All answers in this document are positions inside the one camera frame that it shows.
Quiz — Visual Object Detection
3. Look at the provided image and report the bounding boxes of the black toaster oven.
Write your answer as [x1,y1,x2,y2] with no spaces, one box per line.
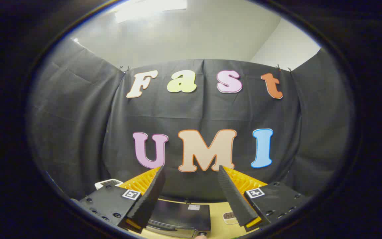
[145,199,211,239]

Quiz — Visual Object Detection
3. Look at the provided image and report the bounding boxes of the white plastic item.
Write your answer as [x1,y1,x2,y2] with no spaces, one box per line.
[94,179,124,190]

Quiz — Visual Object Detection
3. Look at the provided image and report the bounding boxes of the black backdrop cloth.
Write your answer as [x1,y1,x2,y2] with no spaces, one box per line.
[29,38,355,203]

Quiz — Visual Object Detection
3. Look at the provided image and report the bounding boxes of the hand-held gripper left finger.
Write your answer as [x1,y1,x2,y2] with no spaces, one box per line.
[78,166,165,234]

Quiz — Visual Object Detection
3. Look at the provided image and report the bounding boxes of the white divided spice dish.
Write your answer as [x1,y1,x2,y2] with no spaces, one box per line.
[223,211,238,225]

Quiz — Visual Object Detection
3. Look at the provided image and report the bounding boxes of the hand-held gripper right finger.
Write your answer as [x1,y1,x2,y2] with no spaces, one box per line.
[218,165,311,233]

